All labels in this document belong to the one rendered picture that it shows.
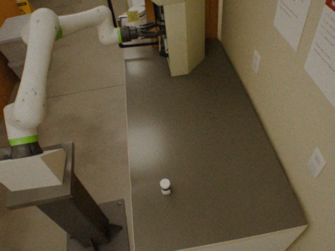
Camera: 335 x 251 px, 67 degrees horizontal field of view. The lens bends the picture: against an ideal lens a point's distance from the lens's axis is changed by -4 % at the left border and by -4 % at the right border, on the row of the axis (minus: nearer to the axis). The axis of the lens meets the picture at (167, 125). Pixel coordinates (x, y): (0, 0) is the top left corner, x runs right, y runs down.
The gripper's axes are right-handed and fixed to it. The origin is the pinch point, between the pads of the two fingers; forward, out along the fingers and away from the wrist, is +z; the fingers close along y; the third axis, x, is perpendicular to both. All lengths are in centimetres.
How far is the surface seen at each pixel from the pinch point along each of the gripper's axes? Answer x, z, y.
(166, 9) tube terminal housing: -18.1, 1.8, -14.2
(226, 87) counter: 27, 31, -32
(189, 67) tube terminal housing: 22.4, 11.9, -13.1
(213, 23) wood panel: 15.6, 35.8, 23.8
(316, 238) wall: 32, 46, -122
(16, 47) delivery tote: 66, -170, 135
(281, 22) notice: -25, 45, -54
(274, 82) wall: 2, 45, -59
